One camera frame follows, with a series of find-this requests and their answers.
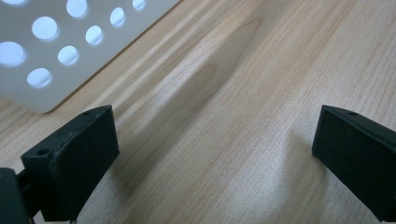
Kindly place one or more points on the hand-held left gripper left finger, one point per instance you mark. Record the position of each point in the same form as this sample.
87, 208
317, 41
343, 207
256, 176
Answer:
77, 161

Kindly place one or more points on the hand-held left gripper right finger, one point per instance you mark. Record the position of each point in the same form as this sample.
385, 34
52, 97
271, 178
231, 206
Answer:
358, 158

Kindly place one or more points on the white perforated basket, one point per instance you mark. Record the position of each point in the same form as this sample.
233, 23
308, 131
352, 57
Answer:
77, 59

